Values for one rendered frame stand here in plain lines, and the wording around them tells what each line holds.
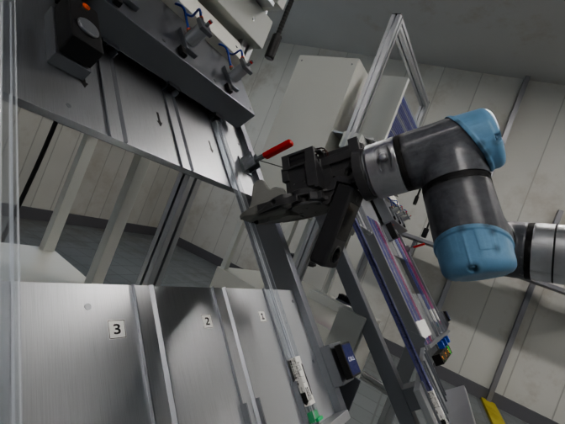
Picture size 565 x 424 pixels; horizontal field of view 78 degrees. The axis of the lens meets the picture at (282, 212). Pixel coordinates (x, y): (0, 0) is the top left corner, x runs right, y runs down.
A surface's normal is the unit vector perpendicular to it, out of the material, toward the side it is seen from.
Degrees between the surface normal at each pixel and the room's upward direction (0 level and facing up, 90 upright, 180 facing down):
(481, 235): 79
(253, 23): 90
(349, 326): 90
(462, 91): 90
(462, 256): 97
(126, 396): 44
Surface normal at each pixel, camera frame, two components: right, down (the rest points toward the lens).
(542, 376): -0.38, -0.15
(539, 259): -0.66, 0.13
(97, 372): 0.81, -0.47
